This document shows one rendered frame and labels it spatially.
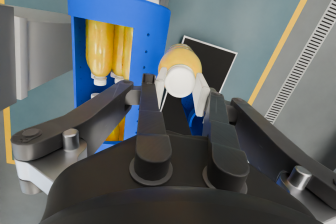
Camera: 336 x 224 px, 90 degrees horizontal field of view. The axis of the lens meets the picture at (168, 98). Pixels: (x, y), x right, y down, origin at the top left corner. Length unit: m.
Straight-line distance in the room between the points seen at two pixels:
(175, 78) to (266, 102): 2.02
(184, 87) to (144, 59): 0.27
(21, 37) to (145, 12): 0.51
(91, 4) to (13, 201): 3.11
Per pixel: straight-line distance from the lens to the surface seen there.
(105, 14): 0.44
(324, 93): 2.59
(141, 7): 0.45
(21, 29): 0.82
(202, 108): 0.16
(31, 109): 2.27
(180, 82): 0.21
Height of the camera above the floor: 1.66
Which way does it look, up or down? 67 degrees down
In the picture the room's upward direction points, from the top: 171 degrees clockwise
